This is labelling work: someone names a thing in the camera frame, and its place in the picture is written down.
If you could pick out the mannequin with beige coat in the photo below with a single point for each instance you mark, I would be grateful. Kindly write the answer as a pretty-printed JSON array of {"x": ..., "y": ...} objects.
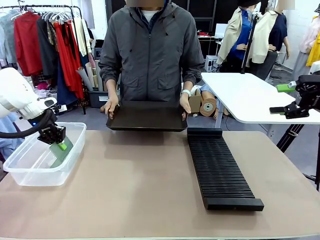
[{"x": 237, "y": 35}]

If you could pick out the green perforated PCB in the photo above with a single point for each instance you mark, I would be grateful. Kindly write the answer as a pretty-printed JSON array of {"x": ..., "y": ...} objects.
[{"x": 61, "y": 156}]

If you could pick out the clear plastic box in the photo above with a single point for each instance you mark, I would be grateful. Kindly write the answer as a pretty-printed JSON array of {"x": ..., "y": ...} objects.
[{"x": 40, "y": 172}]

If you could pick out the black storage crate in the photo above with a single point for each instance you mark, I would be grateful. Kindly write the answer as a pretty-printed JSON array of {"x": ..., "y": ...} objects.
[{"x": 98, "y": 97}]

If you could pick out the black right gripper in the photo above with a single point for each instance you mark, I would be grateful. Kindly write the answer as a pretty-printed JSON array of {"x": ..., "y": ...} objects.
[{"x": 310, "y": 92}]

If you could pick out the cream garment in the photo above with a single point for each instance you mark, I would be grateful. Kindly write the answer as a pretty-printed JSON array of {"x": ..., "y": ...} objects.
[{"x": 81, "y": 35}]

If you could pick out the red shirt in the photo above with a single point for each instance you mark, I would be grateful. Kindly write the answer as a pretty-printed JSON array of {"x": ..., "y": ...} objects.
[{"x": 27, "y": 42}]

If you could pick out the person's right forearm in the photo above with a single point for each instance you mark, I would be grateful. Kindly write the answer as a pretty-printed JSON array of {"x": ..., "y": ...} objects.
[{"x": 112, "y": 88}]

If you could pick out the white monitor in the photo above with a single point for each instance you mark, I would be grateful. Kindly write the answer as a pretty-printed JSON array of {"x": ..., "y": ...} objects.
[{"x": 221, "y": 30}]

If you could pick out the black tripod legs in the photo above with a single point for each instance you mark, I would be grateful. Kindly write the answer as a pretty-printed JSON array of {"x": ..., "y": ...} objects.
[{"x": 290, "y": 135}]

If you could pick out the white table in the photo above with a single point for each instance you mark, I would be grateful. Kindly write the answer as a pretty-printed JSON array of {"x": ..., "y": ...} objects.
[{"x": 250, "y": 97}]

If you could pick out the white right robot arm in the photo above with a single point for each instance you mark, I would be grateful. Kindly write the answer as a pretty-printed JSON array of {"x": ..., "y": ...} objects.
[{"x": 315, "y": 68}]

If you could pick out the person's right hand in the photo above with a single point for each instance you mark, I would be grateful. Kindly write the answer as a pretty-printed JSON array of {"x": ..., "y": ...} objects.
[{"x": 112, "y": 105}]

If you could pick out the cardboard tubes bundle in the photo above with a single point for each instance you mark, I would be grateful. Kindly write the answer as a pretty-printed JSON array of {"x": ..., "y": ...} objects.
[{"x": 93, "y": 75}]

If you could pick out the navy garment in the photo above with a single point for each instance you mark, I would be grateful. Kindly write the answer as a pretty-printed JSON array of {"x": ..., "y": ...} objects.
[{"x": 63, "y": 92}]

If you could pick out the black camera stand pole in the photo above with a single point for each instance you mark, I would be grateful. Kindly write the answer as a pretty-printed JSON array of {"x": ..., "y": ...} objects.
[{"x": 248, "y": 45}]

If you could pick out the small cardboard box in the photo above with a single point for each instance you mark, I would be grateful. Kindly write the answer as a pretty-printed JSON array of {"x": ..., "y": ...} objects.
[{"x": 195, "y": 102}]

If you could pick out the black slotted PCB rack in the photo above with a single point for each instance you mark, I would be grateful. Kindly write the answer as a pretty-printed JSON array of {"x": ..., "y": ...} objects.
[{"x": 220, "y": 165}]

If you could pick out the white wristband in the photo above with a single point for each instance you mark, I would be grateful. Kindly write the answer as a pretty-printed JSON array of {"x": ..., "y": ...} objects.
[{"x": 186, "y": 92}]

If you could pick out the long red dress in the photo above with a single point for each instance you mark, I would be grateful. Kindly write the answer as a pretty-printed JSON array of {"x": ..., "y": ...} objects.
[{"x": 67, "y": 65}]

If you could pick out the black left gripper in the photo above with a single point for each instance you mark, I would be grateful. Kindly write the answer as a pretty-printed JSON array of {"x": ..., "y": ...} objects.
[{"x": 51, "y": 133}]

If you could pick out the mannequin with cream jacket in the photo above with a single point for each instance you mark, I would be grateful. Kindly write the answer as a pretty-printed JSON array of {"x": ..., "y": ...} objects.
[{"x": 270, "y": 37}]

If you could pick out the cardboard spool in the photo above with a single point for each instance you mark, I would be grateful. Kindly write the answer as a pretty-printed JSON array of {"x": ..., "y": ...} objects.
[{"x": 208, "y": 107}]

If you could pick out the black garment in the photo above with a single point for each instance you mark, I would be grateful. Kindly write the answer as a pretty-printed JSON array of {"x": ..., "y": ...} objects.
[{"x": 47, "y": 55}]

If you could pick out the black tray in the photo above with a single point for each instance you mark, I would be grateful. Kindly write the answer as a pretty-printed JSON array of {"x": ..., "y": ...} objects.
[{"x": 147, "y": 117}]

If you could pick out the mannequin with yellow garment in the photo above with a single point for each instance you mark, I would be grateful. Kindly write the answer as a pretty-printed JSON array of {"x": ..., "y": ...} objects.
[{"x": 310, "y": 45}]

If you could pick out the person in grey jacket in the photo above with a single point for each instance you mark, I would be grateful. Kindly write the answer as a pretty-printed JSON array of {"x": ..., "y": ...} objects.
[{"x": 150, "y": 55}]

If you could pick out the light grey garment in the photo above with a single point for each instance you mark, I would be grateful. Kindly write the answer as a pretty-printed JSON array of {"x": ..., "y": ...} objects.
[{"x": 7, "y": 37}]

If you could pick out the black clothes rack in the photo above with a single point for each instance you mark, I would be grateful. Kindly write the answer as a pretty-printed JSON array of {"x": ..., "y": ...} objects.
[{"x": 75, "y": 8}]

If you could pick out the person's left forearm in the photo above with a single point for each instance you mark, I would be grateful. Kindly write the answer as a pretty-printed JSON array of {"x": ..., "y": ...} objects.
[{"x": 188, "y": 86}]

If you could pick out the person's left hand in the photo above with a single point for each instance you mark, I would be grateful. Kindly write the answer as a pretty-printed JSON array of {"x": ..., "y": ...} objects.
[{"x": 185, "y": 101}]

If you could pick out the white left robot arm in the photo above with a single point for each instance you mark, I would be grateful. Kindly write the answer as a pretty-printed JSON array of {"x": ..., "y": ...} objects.
[{"x": 15, "y": 92}]

